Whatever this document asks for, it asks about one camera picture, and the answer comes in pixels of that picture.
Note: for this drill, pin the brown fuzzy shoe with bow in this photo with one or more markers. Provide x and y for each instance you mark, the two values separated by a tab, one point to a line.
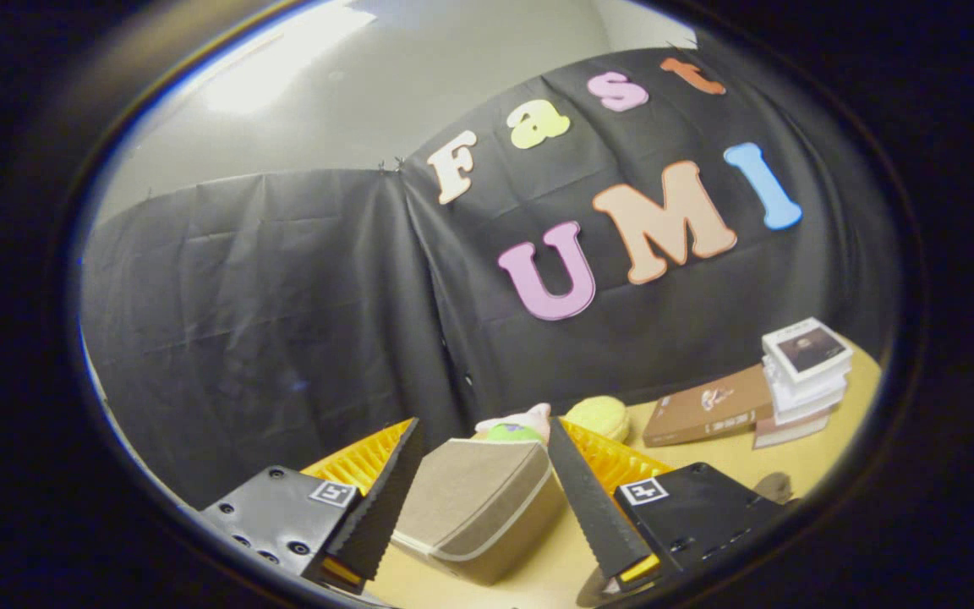
773	487

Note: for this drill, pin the pink and green plush toy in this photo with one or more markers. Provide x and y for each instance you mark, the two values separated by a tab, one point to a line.
521	423

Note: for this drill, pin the book with pinkish brown cover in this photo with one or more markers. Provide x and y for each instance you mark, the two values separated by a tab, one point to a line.
787	431

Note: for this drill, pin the yellow plush toy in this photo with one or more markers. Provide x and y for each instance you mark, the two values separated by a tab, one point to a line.
601	416

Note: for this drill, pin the black backdrop cloth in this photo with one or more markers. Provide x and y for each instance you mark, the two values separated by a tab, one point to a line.
284	296

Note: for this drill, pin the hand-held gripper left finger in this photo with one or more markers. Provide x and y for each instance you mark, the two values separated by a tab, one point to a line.
385	491

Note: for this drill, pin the beige fabric storage box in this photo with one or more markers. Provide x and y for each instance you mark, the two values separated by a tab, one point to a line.
478	499

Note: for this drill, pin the white book with photo cover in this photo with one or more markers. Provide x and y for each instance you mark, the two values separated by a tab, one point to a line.
808	348

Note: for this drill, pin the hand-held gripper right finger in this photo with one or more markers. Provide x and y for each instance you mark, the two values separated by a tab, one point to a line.
588	499

